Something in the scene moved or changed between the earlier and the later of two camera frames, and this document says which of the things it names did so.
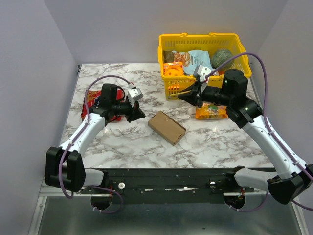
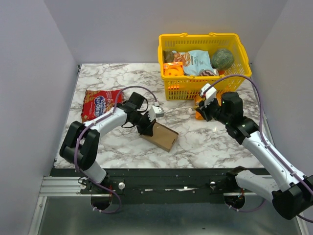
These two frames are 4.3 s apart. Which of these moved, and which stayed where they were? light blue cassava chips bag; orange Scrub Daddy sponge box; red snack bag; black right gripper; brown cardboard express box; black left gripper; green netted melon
Moved: black right gripper; black left gripper; brown cardboard express box
Stayed: orange Scrub Daddy sponge box; green netted melon; red snack bag; light blue cassava chips bag
